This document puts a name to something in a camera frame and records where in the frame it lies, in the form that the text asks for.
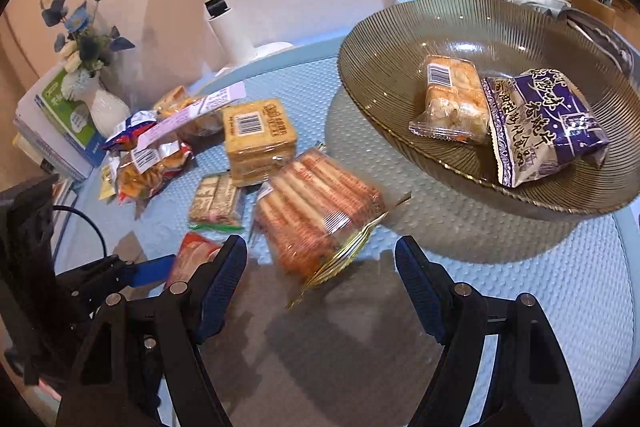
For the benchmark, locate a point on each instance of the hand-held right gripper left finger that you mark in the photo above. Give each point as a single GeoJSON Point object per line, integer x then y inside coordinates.
{"type": "Point", "coordinates": [220, 287]}

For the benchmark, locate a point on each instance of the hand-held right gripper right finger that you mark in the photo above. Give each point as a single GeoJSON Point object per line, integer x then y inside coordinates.
{"type": "Point", "coordinates": [420, 287]}

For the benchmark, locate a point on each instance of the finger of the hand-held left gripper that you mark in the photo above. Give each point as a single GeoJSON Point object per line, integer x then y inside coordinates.
{"type": "Point", "coordinates": [150, 271]}

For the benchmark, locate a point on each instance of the orange stick snack packet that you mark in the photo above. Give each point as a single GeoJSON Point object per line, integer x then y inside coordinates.
{"type": "Point", "coordinates": [310, 207]}

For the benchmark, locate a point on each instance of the yellow cracker packet with barcode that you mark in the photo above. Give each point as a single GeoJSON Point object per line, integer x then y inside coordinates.
{"type": "Point", "coordinates": [260, 142]}

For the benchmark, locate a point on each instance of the clear cake packet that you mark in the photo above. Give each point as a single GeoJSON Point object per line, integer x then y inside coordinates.
{"type": "Point", "coordinates": [450, 102]}

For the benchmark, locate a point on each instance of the purple snack bag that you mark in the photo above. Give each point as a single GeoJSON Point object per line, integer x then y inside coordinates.
{"type": "Point", "coordinates": [540, 127]}

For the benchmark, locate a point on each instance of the woven basket with snacks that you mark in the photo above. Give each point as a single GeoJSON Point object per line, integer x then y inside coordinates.
{"type": "Point", "coordinates": [400, 42]}

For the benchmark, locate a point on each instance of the clear bag of orange snacks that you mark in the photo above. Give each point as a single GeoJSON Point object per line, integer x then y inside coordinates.
{"type": "Point", "coordinates": [145, 172]}

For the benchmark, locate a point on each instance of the blue textured table mat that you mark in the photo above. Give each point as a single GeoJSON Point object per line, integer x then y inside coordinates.
{"type": "Point", "coordinates": [450, 257]}

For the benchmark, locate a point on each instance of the small green-edged biscuit packet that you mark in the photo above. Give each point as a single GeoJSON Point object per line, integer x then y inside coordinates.
{"type": "Point", "coordinates": [215, 199]}

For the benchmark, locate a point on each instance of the small yellow packet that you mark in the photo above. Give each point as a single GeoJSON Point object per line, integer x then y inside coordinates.
{"type": "Point", "coordinates": [106, 184]}

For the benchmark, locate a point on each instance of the blue and red snack packet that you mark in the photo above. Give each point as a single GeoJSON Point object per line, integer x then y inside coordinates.
{"type": "Point", "coordinates": [132, 127]}

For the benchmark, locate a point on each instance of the pale rice cracker packet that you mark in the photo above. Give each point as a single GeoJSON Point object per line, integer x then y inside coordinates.
{"type": "Point", "coordinates": [205, 127]}

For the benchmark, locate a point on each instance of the white ribbed vase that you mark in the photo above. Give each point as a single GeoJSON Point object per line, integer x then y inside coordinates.
{"type": "Point", "coordinates": [107, 109]}

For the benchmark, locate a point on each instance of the green and blue box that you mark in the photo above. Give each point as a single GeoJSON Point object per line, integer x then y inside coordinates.
{"type": "Point", "coordinates": [55, 99]}

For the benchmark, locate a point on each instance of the pink label snack packet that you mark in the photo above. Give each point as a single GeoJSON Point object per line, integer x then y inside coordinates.
{"type": "Point", "coordinates": [200, 107]}

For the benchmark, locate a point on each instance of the white roll holder base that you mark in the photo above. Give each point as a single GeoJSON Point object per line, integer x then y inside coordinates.
{"type": "Point", "coordinates": [272, 49]}

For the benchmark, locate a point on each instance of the white paper towel roll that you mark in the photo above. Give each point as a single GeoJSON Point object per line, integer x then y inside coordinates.
{"type": "Point", "coordinates": [232, 34]}

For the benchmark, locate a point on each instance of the black roll holder knob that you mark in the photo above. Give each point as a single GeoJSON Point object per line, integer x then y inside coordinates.
{"type": "Point", "coordinates": [218, 6]}

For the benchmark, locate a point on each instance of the grey metal item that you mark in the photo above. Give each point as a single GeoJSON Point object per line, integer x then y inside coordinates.
{"type": "Point", "coordinates": [600, 37]}

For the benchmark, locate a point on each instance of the white crumpled item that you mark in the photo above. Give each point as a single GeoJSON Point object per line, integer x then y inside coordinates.
{"type": "Point", "coordinates": [535, 1]}

